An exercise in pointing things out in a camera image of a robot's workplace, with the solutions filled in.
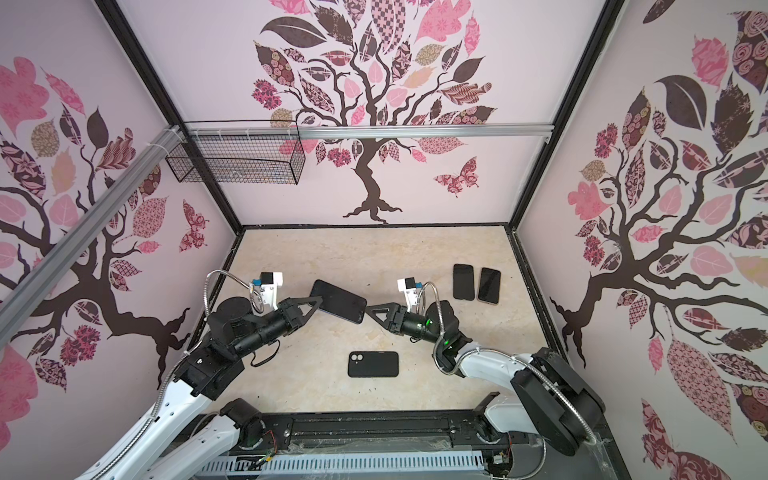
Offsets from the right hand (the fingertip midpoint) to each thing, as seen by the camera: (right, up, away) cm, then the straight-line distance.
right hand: (369, 312), depth 72 cm
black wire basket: (-45, +48, +23) cm, 69 cm away
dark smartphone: (-8, +2, +3) cm, 9 cm away
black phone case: (0, -18, +14) cm, 23 cm away
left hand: (-10, +2, -5) cm, 11 cm away
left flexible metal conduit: (-59, -18, +14) cm, 63 cm away
